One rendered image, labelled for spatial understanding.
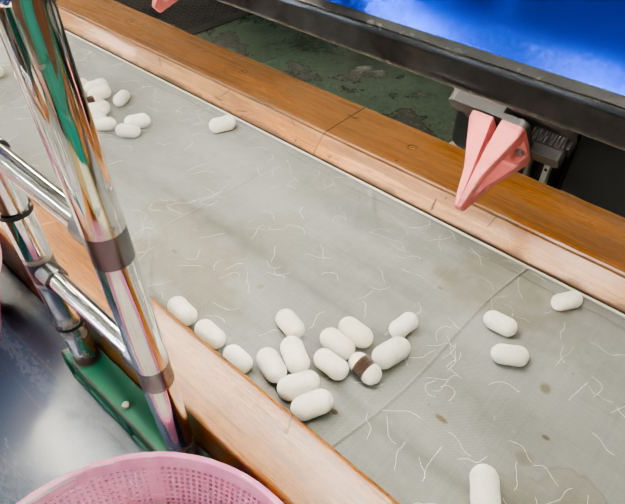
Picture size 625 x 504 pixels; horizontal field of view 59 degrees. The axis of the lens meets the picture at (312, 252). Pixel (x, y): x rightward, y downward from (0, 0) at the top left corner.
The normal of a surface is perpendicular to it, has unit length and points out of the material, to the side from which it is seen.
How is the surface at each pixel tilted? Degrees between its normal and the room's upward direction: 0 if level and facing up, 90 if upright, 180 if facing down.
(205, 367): 0
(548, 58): 58
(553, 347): 0
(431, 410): 0
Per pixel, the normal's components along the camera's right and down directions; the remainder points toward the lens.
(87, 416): 0.00, -0.72
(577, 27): -0.57, 0.06
